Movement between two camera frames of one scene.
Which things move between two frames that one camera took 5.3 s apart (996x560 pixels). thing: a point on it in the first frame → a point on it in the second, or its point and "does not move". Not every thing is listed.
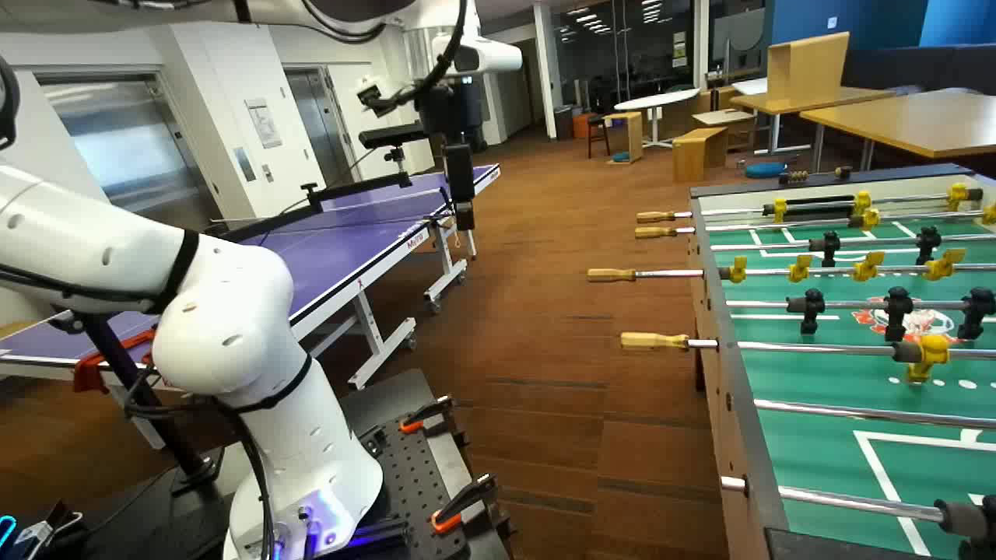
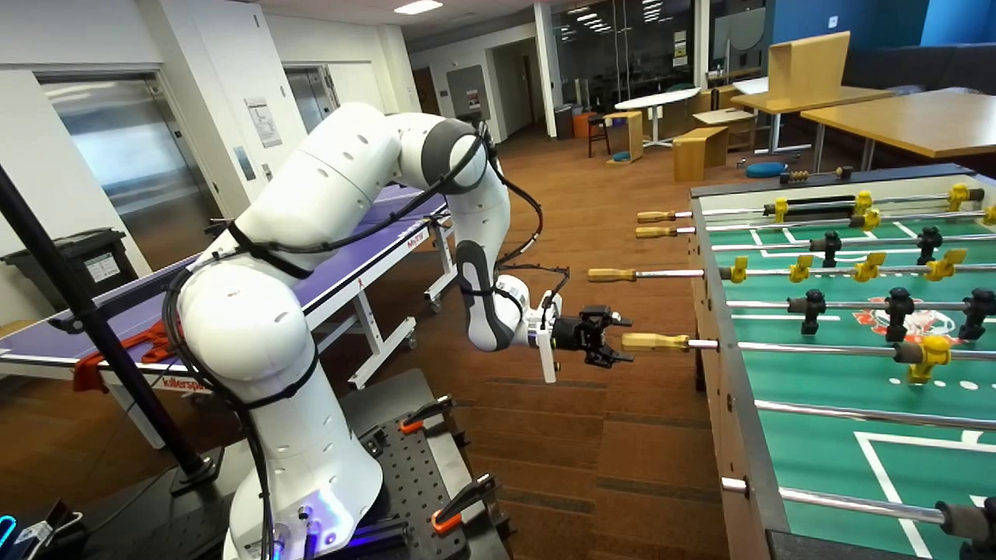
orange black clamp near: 476,492 does not move
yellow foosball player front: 936,345 does not move
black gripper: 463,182 → 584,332
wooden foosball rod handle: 653,339 does not move
